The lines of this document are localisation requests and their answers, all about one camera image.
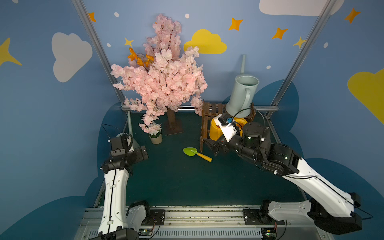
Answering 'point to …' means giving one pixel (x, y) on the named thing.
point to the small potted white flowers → (156, 135)
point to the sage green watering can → (135, 142)
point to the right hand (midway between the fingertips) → (215, 130)
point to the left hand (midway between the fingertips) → (136, 152)
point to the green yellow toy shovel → (192, 151)
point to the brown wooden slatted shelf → (209, 111)
